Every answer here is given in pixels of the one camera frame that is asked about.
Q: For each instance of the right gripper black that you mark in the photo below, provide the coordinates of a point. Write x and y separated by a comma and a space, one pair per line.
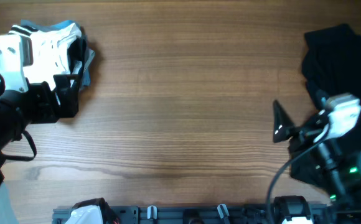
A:
282, 130

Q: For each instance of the white Puma t-shirt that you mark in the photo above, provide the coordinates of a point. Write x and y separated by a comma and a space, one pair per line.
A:
49, 51

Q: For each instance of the blue folded garment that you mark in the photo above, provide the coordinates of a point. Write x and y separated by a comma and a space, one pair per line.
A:
63, 24

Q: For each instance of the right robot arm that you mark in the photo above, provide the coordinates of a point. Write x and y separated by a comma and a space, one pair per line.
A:
316, 159

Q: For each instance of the black garment right side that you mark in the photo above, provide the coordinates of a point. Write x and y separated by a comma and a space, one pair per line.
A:
333, 64

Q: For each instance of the grey folded garment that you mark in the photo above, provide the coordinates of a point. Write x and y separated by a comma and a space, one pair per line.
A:
87, 59

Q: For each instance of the black folded garment on stack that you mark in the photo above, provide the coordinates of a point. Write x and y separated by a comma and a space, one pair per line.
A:
77, 55

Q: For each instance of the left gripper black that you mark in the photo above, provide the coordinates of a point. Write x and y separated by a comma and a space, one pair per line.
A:
50, 112

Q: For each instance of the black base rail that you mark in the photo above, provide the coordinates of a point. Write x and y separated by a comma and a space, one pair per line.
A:
254, 213

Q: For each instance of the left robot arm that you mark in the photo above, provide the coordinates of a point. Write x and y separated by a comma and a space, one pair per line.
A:
11, 129

